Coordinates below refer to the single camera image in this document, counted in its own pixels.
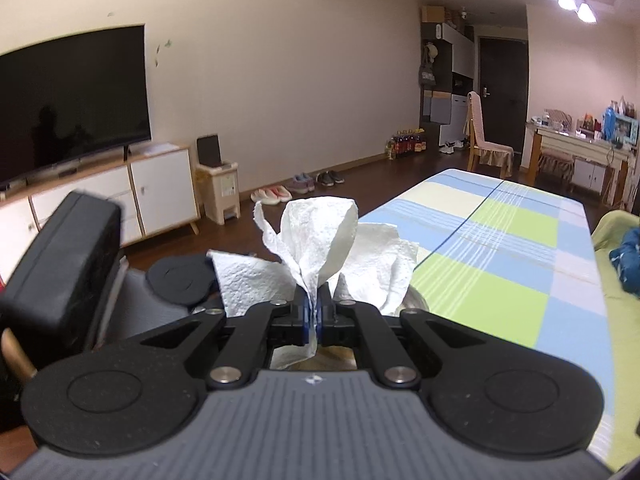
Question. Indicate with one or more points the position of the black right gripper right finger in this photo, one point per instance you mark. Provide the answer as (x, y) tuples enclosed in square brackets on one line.
[(333, 329)]

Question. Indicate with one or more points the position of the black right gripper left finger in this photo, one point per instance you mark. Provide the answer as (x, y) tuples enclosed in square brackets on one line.
[(290, 323)]

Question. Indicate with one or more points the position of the white paper towel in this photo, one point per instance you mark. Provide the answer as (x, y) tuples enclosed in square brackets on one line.
[(320, 242)]

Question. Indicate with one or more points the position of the white wooden tv cabinet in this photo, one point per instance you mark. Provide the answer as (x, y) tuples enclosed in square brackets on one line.
[(154, 190)]

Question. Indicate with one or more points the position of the pink white slippers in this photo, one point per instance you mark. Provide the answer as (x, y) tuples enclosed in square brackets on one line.
[(272, 196)]

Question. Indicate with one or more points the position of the grey sneakers pair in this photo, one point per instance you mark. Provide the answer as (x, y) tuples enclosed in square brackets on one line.
[(301, 184)]

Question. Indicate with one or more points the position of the dark sneakers pair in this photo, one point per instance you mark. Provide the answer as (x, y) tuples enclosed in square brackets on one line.
[(329, 178)]

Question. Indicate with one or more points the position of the checkered blue green tablecloth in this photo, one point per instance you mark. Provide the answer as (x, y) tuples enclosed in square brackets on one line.
[(514, 262)]

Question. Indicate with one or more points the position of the bottles pack on floor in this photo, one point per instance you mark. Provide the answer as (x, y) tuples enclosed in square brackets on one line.
[(405, 142)]

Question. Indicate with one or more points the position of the black flat television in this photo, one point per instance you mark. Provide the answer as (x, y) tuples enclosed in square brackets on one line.
[(70, 97)]

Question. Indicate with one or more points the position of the wooden chair with pink cover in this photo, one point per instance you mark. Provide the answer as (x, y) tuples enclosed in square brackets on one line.
[(483, 152)]

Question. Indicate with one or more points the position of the dark entrance door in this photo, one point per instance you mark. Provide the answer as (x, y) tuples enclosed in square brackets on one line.
[(503, 90)]

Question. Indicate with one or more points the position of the tall dark white cabinet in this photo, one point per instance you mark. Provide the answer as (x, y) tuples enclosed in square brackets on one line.
[(445, 77)]

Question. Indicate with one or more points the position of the blue patterned blanket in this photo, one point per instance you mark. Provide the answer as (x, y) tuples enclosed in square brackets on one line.
[(626, 261)]

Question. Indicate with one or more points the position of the white wooden side table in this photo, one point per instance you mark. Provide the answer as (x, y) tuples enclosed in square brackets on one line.
[(620, 188)]

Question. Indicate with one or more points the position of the blue bottle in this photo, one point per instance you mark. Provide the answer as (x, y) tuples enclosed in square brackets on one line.
[(608, 126)]

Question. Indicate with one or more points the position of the light blue microwave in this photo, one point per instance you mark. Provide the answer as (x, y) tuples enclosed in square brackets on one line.
[(626, 130)]

